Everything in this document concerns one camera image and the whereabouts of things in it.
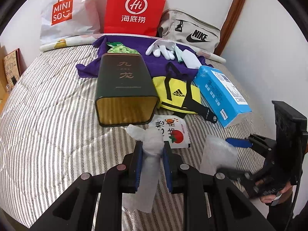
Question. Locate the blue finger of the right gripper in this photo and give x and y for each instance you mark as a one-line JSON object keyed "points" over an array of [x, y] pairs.
{"points": [[239, 143]]}

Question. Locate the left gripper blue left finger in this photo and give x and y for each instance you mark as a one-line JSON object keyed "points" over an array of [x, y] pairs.
{"points": [[138, 154]]}

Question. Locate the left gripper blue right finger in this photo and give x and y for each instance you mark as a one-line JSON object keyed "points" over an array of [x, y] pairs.
{"points": [[167, 158]]}

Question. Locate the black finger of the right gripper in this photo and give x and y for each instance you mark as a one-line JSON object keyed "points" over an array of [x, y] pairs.
{"points": [[234, 174]]}

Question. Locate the clear bubble wrap piece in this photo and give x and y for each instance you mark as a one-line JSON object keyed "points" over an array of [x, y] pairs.
{"points": [[217, 153]]}

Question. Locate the orange fruit tissue packet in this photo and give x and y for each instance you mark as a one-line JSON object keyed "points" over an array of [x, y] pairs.
{"points": [[173, 129]]}

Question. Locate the blue tissue pack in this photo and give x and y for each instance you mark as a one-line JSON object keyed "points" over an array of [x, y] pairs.
{"points": [[222, 96]]}

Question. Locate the yellow adidas waist bag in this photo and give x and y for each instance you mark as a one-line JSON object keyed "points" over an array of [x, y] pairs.
{"points": [[177, 93]]}

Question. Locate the person's right hand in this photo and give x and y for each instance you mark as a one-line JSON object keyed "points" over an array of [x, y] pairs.
{"points": [[280, 197]]}

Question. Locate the dark green tea tin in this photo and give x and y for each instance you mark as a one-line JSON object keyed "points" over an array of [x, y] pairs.
{"points": [[125, 93]]}

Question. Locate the white folded cloth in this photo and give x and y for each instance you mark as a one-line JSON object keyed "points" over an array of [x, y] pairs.
{"points": [[188, 58]]}

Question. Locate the purple cloth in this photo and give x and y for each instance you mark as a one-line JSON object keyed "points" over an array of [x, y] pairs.
{"points": [[155, 65]]}

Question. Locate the white gloves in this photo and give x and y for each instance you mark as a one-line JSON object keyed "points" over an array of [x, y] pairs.
{"points": [[168, 49]]}

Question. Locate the green tissue packet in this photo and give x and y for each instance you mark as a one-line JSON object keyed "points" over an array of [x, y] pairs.
{"points": [[117, 47]]}

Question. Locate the beige nike bag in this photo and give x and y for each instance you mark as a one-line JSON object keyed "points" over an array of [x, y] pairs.
{"points": [[182, 27]]}

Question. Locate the red haidilao paper bag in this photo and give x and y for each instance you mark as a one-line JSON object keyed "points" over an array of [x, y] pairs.
{"points": [[133, 16]]}

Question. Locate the brown printed box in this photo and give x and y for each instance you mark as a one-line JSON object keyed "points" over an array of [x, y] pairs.
{"points": [[12, 67]]}

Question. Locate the white miniso plastic bag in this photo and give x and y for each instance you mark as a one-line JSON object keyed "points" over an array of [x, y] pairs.
{"points": [[68, 18]]}

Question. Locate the brown wooden door frame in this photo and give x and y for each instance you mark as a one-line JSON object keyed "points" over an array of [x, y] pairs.
{"points": [[229, 24]]}

